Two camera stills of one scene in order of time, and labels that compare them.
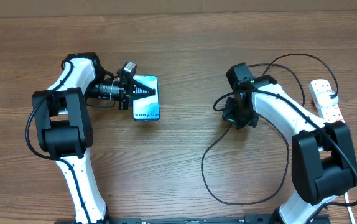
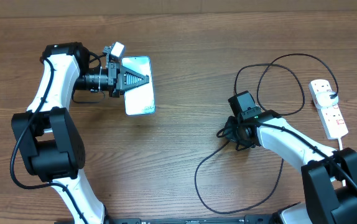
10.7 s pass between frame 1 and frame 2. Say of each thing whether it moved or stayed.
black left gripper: moved
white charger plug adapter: stayed
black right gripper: moved
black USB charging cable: moved
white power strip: stayed
